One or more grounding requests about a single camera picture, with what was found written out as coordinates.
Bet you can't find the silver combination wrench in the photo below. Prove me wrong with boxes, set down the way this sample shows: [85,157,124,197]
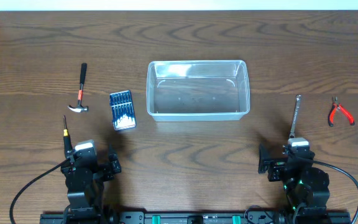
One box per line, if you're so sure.
[289,95,301,139]

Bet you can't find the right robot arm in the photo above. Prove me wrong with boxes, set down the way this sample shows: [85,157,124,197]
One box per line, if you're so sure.
[258,144,330,217]

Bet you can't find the clear plastic container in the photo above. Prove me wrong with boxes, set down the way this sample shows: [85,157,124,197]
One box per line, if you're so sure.
[146,60,250,122]

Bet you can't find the blue precision screwdriver set case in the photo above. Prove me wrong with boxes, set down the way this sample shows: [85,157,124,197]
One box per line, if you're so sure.
[109,90,136,131]

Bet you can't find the red handled pliers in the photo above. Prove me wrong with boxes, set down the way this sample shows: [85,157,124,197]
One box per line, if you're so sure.
[328,96,356,128]

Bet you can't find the claw hammer black handle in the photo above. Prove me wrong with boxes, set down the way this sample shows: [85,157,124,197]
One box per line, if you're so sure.
[68,63,89,113]

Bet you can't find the yellow black screwdriver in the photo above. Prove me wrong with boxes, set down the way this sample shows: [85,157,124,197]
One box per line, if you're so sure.
[63,116,73,158]

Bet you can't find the black mounting rail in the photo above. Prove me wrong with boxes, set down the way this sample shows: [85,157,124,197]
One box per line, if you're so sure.
[39,210,352,224]

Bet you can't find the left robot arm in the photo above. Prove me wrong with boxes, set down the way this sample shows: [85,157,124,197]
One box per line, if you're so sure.
[61,146,122,224]

